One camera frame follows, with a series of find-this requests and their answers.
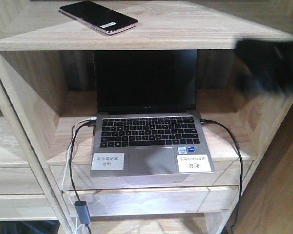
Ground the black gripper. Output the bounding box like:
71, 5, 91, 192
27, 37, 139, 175
234, 39, 293, 94

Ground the black foldable phone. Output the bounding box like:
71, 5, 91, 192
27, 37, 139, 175
59, 0, 138, 35

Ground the wooden shelf desk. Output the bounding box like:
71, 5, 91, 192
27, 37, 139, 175
0, 0, 293, 234

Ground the grey laptop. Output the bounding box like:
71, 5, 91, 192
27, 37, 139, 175
90, 49, 214, 177

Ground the grey usb adapter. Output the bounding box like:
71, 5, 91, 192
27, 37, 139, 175
74, 200, 91, 225

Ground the black right laptop cable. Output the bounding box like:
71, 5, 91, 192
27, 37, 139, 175
200, 119, 244, 234

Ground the black laptop cable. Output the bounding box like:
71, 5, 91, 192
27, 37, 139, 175
68, 120, 96, 203
200, 119, 244, 234

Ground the white laptop cable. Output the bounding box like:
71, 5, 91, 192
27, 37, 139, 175
61, 117, 97, 234

